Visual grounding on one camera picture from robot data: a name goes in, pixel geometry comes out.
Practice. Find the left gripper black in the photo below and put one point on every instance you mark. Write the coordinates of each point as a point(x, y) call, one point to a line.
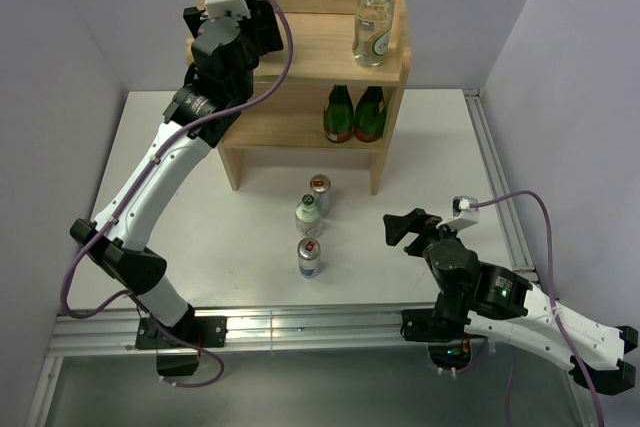
point(266, 39)

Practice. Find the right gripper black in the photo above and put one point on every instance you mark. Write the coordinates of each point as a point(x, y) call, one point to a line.
point(416, 221)

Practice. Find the silver can front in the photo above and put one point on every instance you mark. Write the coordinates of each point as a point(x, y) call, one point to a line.
point(309, 257)

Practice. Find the silver can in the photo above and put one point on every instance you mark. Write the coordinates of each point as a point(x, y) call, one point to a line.
point(309, 257)
point(320, 188)

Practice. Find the clear bottle green cap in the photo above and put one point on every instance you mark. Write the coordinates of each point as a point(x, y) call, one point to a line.
point(373, 23)

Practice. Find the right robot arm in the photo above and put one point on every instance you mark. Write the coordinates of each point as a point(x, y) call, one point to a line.
point(483, 299)

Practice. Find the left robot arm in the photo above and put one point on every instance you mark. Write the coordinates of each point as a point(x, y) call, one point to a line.
point(116, 240)

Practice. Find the wooden two-tier shelf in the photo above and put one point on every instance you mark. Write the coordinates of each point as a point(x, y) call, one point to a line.
point(323, 32)

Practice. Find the silver can rear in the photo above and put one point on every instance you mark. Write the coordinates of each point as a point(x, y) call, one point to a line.
point(320, 188)

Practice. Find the green glass bottle right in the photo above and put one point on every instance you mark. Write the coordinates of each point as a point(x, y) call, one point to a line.
point(370, 115)

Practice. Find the green glass bottle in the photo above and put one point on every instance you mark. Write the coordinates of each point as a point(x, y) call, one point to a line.
point(370, 115)
point(338, 115)

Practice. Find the green glass bottle left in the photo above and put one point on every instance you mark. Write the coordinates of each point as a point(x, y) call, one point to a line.
point(338, 115)

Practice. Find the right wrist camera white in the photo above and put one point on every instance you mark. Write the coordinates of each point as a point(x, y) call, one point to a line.
point(465, 214)

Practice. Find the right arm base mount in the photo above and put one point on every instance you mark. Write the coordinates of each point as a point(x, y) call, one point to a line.
point(450, 348)

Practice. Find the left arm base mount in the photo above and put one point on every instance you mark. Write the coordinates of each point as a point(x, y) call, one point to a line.
point(201, 331)

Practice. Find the aluminium rail frame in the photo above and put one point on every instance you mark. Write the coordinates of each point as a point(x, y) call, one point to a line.
point(230, 252)

